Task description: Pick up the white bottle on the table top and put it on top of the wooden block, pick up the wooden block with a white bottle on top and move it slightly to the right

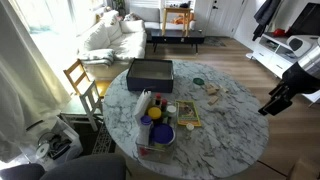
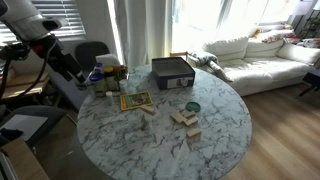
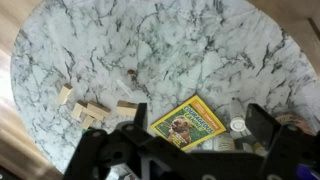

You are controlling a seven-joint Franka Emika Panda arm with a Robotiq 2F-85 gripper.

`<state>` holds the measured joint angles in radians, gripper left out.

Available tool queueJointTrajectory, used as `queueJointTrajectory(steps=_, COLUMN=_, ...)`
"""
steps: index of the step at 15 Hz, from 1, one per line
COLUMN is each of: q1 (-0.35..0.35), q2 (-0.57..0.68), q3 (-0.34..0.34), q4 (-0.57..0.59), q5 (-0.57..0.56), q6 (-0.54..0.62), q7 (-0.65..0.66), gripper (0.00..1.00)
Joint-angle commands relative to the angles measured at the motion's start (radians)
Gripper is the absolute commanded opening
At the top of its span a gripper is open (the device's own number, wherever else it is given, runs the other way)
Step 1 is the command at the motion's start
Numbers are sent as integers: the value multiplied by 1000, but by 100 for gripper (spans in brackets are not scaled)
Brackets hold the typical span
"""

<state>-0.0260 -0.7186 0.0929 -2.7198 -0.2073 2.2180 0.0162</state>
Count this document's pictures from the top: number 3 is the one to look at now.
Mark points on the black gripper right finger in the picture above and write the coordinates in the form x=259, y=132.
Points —
x=261, y=125

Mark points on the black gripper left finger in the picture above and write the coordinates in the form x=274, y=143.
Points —
x=140, y=116

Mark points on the white bottle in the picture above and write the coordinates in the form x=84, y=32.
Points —
x=237, y=115

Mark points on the clear plastic scoop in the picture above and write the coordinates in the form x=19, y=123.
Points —
x=124, y=87

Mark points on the small brown nut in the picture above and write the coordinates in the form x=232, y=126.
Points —
x=130, y=71

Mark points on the yellow dog book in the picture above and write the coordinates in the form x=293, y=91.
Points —
x=186, y=123

